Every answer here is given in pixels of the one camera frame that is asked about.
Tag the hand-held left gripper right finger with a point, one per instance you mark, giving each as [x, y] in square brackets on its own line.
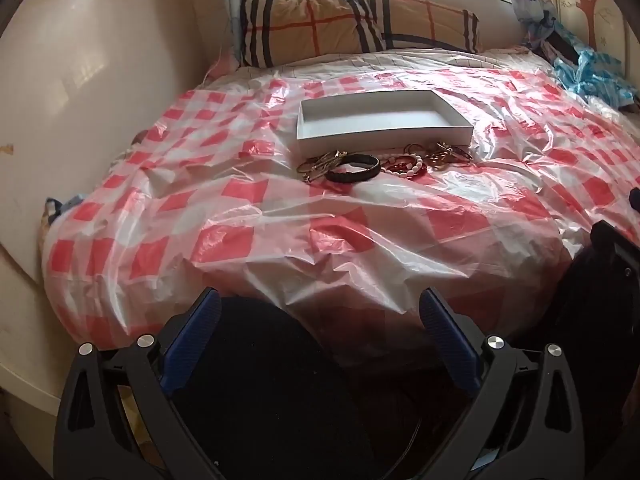
[450, 340]

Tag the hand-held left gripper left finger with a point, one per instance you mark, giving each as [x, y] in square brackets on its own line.
[192, 340]

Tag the gold bangle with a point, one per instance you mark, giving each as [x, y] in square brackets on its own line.
[320, 160]

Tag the white cardboard box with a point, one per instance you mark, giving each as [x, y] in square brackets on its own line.
[380, 125]

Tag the red white checkered plastic sheet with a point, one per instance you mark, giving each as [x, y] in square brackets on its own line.
[300, 230]

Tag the blue plastic bag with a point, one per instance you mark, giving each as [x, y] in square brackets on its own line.
[595, 77]

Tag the pink cloth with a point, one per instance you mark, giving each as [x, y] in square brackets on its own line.
[227, 65]

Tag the tan plaid pillow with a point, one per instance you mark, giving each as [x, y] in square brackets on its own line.
[295, 30]
[425, 20]

